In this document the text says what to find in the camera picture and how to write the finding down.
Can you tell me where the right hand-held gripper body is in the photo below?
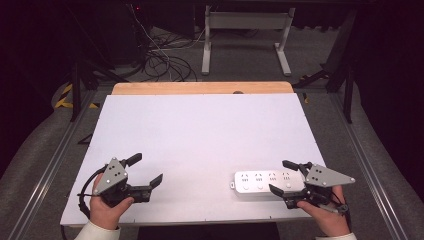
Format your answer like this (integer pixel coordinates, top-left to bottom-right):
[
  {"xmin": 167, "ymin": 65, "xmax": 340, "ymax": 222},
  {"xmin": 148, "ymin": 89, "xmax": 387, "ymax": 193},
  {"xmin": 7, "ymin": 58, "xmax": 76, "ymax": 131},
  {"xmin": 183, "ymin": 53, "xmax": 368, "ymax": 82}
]
[{"xmin": 281, "ymin": 161, "xmax": 357, "ymax": 210}]

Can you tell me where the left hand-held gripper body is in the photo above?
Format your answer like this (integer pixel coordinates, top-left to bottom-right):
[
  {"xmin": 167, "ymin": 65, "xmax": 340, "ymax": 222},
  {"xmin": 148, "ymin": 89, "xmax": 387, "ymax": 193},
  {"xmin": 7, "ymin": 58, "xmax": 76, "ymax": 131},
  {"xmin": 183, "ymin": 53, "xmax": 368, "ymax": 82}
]
[{"xmin": 92, "ymin": 157, "xmax": 153, "ymax": 208}]

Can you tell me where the white power strip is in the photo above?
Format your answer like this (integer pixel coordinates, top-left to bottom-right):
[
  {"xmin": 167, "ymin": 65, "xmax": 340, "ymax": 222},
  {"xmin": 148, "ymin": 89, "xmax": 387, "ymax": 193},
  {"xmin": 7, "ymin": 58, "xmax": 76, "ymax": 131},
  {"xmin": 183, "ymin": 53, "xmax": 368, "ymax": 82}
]
[{"xmin": 229, "ymin": 169, "xmax": 306, "ymax": 202}]

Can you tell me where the person's left hand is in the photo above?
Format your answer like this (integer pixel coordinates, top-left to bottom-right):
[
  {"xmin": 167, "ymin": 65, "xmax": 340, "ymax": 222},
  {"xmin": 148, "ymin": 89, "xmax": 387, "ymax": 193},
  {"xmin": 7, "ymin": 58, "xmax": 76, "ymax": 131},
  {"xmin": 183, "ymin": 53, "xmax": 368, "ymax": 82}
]
[{"xmin": 88, "ymin": 172, "xmax": 135, "ymax": 231}]

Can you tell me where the person's right hand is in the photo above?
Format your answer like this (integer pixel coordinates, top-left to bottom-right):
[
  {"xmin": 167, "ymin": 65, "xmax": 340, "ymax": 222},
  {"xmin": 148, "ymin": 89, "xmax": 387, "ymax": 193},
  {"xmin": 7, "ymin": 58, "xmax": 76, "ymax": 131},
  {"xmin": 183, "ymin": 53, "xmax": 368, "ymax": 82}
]
[{"xmin": 296, "ymin": 185, "xmax": 352, "ymax": 238}]

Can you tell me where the large white board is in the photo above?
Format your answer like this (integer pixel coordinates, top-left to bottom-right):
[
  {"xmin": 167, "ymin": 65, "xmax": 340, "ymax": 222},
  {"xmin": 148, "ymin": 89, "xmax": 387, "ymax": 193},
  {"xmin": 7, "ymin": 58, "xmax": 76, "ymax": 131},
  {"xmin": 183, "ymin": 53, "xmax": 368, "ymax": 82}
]
[{"xmin": 59, "ymin": 92, "xmax": 328, "ymax": 228}]

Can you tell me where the yellow black hazard tape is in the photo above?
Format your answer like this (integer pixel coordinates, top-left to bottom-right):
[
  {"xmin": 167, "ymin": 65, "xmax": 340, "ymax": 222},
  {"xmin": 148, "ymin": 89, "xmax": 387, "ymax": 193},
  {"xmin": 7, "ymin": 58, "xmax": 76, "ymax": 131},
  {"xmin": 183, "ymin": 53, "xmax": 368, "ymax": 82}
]
[{"xmin": 53, "ymin": 82, "xmax": 101, "ymax": 110}]

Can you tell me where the black tripod stand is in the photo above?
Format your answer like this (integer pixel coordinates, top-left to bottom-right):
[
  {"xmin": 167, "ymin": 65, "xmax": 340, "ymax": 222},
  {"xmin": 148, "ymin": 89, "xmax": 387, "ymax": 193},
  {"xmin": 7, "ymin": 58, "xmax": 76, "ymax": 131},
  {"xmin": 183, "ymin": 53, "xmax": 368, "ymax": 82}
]
[
  {"xmin": 292, "ymin": 9, "xmax": 360, "ymax": 125},
  {"xmin": 64, "ymin": 49, "xmax": 130, "ymax": 123}
]

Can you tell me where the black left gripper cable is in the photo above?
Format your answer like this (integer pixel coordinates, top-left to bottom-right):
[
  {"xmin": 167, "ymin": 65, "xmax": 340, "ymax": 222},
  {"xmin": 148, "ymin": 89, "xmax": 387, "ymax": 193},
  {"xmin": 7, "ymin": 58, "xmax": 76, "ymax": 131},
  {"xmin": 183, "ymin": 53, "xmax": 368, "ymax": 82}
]
[{"xmin": 76, "ymin": 165, "xmax": 108, "ymax": 220}]

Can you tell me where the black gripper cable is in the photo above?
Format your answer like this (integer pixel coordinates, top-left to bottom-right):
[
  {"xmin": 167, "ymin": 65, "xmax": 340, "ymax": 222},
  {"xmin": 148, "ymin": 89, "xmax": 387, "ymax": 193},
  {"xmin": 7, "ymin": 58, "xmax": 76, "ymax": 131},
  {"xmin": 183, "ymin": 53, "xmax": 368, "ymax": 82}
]
[
  {"xmin": 76, "ymin": 165, "xmax": 108, "ymax": 220},
  {"xmin": 318, "ymin": 190, "xmax": 353, "ymax": 231}
]

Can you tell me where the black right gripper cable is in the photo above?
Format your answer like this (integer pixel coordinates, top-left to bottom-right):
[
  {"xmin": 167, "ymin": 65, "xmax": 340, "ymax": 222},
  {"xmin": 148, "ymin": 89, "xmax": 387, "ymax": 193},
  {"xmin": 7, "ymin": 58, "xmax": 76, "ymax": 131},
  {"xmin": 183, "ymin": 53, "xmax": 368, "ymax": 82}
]
[{"xmin": 318, "ymin": 190, "xmax": 353, "ymax": 231}]

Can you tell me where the aluminium floor rail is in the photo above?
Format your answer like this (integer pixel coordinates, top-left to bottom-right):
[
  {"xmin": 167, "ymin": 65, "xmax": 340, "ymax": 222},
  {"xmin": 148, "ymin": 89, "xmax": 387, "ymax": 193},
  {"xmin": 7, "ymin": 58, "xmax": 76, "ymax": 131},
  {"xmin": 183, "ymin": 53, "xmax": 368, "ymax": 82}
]
[
  {"xmin": 6, "ymin": 89, "xmax": 98, "ymax": 240},
  {"xmin": 327, "ymin": 93, "xmax": 410, "ymax": 240}
]

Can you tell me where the tangle of floor cables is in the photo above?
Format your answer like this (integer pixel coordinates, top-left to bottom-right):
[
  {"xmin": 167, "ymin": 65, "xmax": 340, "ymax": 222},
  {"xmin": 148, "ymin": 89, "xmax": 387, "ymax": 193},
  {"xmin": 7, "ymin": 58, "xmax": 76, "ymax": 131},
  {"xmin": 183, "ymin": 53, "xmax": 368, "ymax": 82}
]
[{"xmin": 127, "ymin": 2, "xmax": 215, "ymax": 83}]

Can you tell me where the white metal table frame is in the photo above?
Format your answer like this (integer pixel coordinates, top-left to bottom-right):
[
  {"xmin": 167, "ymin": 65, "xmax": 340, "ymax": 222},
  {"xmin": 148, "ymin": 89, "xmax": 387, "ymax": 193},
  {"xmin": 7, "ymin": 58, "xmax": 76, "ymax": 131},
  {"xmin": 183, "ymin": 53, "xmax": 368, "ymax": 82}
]
[{"xmin": 200, "ymin": 4, "xmax": 297, "ymax": 77}]

